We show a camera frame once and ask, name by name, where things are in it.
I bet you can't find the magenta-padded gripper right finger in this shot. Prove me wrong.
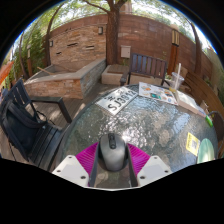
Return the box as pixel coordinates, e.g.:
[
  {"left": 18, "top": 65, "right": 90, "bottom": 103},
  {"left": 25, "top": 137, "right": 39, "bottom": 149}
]
[{"left": 125, "top": 143, "right": 174, "bottom": 188}]

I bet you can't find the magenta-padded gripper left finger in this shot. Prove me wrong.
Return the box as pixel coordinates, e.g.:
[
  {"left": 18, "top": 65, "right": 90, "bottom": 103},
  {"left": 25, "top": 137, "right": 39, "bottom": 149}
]
[{"left": 52, "top": 142, "right": 100, "bottom": 188}]

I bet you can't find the dark grey computer mouse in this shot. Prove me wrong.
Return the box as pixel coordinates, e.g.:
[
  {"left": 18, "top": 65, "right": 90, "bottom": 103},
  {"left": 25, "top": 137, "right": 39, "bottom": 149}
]
[{"left": 97, "top": 132, "right": 130, "bottom": 173}]

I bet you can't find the green mouse pad, pink rest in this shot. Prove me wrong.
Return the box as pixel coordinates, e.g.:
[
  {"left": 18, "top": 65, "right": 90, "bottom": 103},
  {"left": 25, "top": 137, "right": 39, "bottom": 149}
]
[{"left": 196, "top": 138, "right": 215, "bottom": 164}]

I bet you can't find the black slatted armchair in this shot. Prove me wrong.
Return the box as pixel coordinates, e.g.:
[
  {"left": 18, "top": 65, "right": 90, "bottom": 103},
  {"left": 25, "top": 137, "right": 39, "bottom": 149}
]
[{"left": 0, "top": 78, "right": 73, "bottom": 171}]

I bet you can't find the yellow card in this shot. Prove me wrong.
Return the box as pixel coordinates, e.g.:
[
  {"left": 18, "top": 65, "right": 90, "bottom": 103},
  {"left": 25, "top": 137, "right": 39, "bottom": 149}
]
[{"left": 185, "top": 131, "right": 201, "bottom": 157}]

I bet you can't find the black backpack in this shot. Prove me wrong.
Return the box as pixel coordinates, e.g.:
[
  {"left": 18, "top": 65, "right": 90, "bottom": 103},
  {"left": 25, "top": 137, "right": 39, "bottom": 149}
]
[{"left": 0, "top": 99, "right": 48, "bottom": 162}]

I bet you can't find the small green bottle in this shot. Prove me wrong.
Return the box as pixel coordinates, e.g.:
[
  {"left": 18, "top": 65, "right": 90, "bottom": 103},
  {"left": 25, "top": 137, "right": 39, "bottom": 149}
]
[{"left": 204, "top": 114, "right": 214, "bottom": 128}]

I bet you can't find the large white book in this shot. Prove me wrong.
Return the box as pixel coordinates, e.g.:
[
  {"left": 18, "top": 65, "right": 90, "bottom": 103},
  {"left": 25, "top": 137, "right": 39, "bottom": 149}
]
[{"left": 174, "top": 89, "right": 201, "bottom": 115}]

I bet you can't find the colourful printed sheet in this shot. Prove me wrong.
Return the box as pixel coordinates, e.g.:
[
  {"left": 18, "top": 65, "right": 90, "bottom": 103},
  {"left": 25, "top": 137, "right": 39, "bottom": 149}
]
[{"left": 138, "top": 81, "right": 179, "bottom": 106}]

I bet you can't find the dark wicker chair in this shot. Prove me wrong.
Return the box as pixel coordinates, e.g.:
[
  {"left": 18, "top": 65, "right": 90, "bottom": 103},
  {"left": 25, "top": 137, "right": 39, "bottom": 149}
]
[{"left": 209, "top": 110, "right": 224, "bottom": 160}]

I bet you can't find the white number plate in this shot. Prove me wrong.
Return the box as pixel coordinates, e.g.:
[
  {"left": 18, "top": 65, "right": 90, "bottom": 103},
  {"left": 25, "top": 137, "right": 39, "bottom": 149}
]
[{"left": 95, "top": 87, "right": 138, "bottom": 116}]

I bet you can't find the small white book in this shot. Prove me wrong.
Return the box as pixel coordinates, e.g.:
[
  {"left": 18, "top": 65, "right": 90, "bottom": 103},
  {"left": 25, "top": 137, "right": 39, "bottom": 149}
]
[{"left": 198, "top": 99, "right": 210, "bottom": 118}]

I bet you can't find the raised stone planter bed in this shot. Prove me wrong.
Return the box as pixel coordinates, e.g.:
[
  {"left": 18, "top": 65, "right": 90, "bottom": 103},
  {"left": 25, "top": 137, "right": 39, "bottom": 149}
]
[{"left": 23, "top": 58, "right": 108, "bottom": 100}]

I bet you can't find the clear plastic cup with straw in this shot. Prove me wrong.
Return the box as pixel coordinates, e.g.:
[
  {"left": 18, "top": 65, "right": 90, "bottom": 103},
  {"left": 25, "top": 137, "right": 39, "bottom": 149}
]
[{"left": 170, "top": 62, "right": 185, "bottom": 93}]

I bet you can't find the beige stone bench block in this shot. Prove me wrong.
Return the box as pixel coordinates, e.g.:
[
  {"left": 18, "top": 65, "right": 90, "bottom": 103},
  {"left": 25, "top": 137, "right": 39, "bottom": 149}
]
[{"left": 100, "top": 63, "right": 131, "bottom": 86}]

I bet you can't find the dark wooden slatted chair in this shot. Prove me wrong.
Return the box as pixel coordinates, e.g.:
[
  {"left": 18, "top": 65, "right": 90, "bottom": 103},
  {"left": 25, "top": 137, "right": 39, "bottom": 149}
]
[{"left": 119, "top": 52, "right": 171, "bottom": 87}]

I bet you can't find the slender tree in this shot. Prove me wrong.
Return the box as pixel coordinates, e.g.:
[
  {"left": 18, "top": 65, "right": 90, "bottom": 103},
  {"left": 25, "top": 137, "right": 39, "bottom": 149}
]
[{"left": 185, "top": 16, "right": 205, "bottom": 76}]

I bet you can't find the large tree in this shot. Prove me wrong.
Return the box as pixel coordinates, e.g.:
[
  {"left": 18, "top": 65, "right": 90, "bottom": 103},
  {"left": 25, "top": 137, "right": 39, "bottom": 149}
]
[{"left": 83, "top": 0, "right": 132, "bottom": 66}]

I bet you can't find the beige wall box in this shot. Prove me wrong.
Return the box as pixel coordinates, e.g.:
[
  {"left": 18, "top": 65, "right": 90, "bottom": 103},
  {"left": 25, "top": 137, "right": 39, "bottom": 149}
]
[{"left": 120, "top": 44, "right": 132, "bottom": 59}]

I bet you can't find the wooden garden lamp post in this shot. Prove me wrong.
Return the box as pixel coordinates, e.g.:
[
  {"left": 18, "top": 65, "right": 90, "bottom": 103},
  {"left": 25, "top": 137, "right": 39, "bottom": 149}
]
[{"left": 167, "top": 29, "right": 181, "bottom": 76}]

